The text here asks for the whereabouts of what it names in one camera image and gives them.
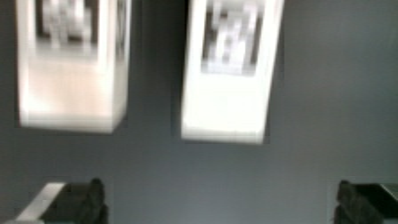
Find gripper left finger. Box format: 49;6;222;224
14;178;108;224

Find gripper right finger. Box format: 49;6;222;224
333;180;398;224

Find white leg with marker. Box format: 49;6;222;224
181;0;284;144

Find white leg middle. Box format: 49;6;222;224
15;0;131;133

